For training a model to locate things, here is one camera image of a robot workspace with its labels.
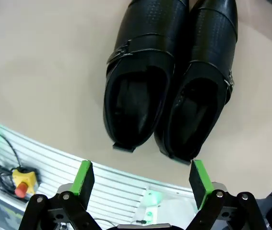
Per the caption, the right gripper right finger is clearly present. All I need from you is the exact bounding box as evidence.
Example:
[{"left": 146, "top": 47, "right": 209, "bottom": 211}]
[{"left": 186, "top": 159, "right": 267, "bottom": 230}]

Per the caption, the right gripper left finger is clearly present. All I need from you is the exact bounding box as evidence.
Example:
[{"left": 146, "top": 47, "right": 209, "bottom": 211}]
[{"left": 18, "top": 160, "right": 103, "bottom": 230}]

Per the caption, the yellow emergency stop button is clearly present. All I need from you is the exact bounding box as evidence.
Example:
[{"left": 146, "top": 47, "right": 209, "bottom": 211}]
[{"left": 12, "top": 167, "right": 40, "bottom": 198}]

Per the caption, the black leather buckle shoe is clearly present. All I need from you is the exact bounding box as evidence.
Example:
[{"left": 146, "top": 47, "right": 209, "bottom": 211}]
[
  {"left": 103, "top": 0, "right": 189, "bottom": 152},
  {"left": 153, "top": 0, "right": 239, "bottom": 166}
]

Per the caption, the aluminium table frame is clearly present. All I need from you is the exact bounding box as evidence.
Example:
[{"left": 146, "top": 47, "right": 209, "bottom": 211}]
[{"left": 0, "top": 114, "right": 200, "bottom": 230}]

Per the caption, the black cable bundle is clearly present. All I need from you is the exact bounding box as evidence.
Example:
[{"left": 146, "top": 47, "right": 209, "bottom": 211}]
[{"left": 0, "top": 130, "right": 20, "bottom": 194}]

